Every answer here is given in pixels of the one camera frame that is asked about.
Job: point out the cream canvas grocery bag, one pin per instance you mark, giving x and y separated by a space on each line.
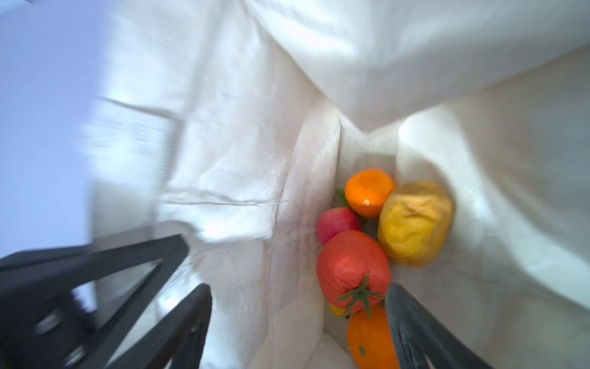
232 123

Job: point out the red apple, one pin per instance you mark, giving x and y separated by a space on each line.
335 221

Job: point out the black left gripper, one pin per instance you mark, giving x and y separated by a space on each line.
127 270

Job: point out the orange fruit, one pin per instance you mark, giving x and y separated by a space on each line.
370 341
367 191

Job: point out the red tomato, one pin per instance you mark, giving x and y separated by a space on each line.
353 272

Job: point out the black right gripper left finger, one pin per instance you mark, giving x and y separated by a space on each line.
178 340

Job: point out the yellow mango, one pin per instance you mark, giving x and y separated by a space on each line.
414 223

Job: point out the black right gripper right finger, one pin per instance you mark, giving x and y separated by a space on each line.
420 340

